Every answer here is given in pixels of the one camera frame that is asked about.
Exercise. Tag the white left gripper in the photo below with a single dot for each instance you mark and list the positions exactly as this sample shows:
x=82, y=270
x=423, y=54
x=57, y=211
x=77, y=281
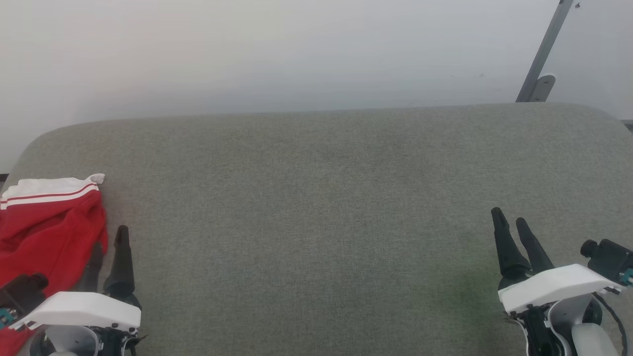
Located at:
x=84, y=309

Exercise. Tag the grey metal wall bar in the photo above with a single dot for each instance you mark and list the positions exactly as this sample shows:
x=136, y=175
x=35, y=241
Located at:
x=544, y=49

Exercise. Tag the grey-green fabric sofa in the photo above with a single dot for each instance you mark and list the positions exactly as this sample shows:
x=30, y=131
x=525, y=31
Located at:
x=316, y=222

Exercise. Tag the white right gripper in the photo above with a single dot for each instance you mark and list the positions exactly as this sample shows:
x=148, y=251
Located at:
x=554, y=287

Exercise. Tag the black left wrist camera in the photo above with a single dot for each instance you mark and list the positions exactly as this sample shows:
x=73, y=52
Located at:
x=22, y=291

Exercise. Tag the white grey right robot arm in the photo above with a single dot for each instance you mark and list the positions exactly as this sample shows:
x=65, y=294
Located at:
x=588, y=341

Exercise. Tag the red and white basketball jersey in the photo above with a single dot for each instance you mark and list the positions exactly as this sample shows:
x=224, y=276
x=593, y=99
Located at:
x=49, y=227

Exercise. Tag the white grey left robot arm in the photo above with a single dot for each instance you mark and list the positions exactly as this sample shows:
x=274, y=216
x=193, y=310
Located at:
x=69, y=342

